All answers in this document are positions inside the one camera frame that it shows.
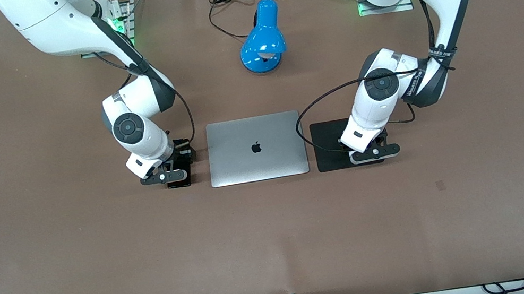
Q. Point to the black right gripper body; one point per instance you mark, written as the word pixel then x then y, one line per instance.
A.
pixel 182 155

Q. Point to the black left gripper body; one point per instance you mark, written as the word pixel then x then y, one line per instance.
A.
pixel 381 135

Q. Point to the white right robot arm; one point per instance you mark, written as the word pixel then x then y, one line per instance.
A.
pixel 56 21

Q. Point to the black square mouse pad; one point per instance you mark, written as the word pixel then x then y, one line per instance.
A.
pixel 327 135

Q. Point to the silver closed laptop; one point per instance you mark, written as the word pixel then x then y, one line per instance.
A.
pixel 256 149

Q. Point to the small brown tape patch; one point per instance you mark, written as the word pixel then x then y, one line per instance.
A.
pixel 440 185

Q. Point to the blue desk lamp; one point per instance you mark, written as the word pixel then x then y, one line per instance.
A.
pixel 262 42

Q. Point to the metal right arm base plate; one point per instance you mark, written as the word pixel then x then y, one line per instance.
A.
pixel 129 22

